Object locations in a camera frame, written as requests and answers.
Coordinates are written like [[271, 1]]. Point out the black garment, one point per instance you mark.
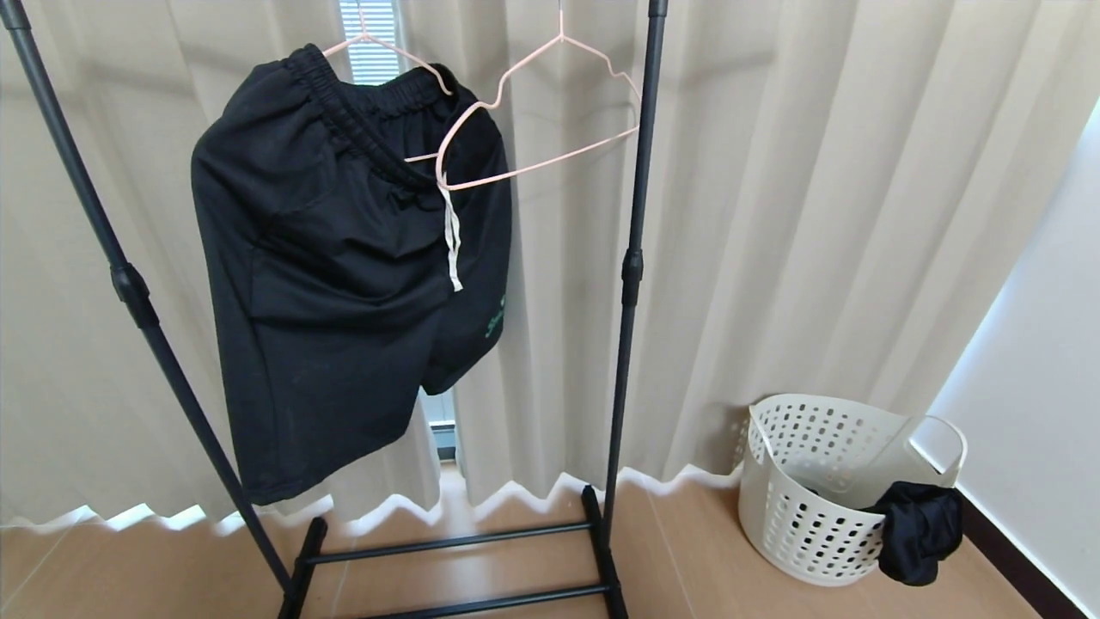
[[344, 301], [919, 529]]

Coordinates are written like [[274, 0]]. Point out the pink clothes hanger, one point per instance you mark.
[[404, 53], [533, 163]]

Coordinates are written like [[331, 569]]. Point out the black clothes rack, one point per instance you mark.
[[632, 275]]

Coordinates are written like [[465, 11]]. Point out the white laundry basket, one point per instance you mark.
[[799, 516]]

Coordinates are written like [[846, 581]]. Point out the window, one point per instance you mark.
[[369, 60]]

